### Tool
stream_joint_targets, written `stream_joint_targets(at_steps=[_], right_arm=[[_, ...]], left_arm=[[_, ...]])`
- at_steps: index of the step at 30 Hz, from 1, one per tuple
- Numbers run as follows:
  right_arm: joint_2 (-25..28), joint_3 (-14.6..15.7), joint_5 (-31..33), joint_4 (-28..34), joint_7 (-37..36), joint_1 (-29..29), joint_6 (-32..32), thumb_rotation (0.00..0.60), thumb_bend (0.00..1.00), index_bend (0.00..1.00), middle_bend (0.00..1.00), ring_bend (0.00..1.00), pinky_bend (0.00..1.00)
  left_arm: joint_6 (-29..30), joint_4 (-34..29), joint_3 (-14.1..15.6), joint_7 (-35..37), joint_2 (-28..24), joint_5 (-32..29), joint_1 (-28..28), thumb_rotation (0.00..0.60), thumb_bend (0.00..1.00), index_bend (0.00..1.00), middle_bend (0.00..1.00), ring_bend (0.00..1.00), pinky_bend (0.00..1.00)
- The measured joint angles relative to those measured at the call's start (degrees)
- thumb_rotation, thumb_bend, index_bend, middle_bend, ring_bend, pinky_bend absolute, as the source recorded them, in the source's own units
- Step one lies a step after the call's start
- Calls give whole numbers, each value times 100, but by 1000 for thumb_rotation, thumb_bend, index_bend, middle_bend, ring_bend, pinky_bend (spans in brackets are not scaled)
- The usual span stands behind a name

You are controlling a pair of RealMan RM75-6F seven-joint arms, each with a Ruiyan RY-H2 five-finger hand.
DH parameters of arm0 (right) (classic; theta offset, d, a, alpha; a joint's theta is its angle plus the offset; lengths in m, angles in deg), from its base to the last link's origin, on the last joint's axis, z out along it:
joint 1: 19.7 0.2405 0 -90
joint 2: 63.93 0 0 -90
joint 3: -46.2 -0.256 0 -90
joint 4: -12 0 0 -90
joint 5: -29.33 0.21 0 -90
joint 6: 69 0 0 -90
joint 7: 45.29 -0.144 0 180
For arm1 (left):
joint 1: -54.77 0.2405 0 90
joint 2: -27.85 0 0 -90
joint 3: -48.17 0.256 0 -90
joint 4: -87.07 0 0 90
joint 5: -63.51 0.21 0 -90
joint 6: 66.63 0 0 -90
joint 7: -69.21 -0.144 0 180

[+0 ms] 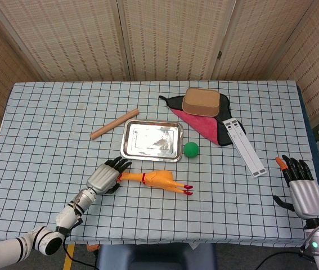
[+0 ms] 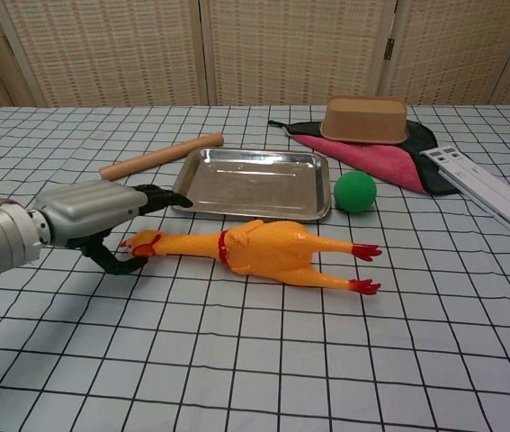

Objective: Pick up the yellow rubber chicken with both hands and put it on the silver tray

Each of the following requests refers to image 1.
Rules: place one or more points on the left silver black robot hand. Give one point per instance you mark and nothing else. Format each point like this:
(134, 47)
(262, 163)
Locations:
(103, 177)

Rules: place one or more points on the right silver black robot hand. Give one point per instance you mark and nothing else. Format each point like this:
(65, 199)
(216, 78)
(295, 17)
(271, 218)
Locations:
(307, 195)

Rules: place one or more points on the yellow rubber chicken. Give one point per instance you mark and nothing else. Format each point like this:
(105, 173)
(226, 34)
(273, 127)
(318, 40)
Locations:
(159, 179)

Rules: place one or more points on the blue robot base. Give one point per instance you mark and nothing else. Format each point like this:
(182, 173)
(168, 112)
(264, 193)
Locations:
(153, 257)

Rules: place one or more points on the rectangular stainless steel tray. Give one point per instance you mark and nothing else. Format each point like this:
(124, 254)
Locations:
(152, 140)

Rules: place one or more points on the wooden round stick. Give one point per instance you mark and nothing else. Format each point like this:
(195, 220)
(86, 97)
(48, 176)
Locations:
(114, 124)

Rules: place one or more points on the white flat strip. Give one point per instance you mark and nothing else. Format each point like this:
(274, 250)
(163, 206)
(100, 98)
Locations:
(249, 149)
(242, 152)

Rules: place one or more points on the blue checkered tablecloth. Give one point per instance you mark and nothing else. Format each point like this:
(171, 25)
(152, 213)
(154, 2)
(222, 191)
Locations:
(35, 140)

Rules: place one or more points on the green ball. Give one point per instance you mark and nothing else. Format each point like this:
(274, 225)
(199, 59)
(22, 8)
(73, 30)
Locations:
(191, 149)

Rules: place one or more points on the red and black cloth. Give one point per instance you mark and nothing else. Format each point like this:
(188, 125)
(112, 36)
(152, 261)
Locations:
(204, 126)

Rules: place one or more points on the brown rectangular box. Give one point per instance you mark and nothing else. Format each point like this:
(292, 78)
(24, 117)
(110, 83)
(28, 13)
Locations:
(201, 102)

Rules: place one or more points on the woven folding screen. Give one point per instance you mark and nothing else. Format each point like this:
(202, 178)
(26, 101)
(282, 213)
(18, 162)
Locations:
(176, 39)

